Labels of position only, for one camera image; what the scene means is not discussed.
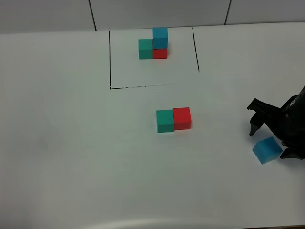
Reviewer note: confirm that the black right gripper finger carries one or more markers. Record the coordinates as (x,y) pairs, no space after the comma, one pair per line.
(292,152)
(264,114)

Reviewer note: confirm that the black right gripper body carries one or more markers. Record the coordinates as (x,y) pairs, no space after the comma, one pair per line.
(289,121)

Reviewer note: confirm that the red template cube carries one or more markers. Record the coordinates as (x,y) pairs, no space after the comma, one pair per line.
(160,53)

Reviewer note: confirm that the blue template cube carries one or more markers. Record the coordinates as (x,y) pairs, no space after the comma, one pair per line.
(160,37)

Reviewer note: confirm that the green template cube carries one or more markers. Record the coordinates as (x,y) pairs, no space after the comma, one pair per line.
(145,49)

